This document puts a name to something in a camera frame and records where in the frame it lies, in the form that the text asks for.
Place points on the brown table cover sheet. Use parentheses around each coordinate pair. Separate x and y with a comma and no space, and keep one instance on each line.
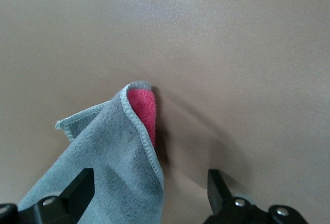
(232,54)

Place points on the grey and pink microfiber towel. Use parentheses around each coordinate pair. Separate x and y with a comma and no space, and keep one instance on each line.
(116,144)

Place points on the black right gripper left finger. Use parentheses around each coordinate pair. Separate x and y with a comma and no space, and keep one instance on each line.
(64,208)

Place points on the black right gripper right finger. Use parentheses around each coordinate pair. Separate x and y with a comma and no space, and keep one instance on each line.
(229,208)

